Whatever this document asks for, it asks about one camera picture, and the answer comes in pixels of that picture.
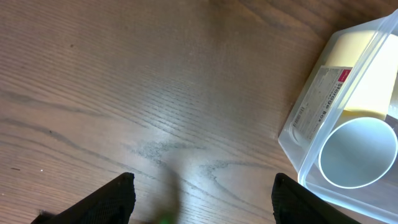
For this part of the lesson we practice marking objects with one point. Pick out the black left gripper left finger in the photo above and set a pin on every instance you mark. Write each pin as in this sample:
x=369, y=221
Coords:
x=112, y=203

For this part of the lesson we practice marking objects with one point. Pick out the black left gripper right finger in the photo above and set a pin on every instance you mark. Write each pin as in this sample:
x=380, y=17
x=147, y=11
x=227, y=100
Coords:
x=294, y=204

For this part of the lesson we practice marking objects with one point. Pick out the grey plastic cup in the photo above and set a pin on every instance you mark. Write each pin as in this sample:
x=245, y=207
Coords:
x=358, y=152

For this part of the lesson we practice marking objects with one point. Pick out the clear plastic storage box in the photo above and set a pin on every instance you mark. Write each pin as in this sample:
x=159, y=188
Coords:
x=354, y=77

